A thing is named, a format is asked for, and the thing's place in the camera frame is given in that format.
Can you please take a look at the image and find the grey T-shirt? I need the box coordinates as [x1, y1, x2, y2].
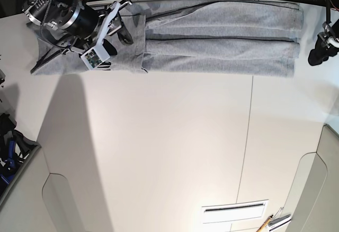
[30, 0, 304, 78]

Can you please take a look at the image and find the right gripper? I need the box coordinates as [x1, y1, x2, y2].
[47, 0, 133, 56]

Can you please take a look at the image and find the blue and black clutter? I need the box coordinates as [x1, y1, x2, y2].
[1, 113, 38, 194]

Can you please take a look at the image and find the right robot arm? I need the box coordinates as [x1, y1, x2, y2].
[23, 0, 133, 55]

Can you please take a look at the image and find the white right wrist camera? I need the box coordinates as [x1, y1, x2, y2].
[81, 47, 110, 70]

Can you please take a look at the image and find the white slotted vent plate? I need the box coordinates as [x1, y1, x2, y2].
[201, 200, 269, 224]

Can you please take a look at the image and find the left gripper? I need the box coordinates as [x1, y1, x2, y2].
[308, 21, 338, 66]

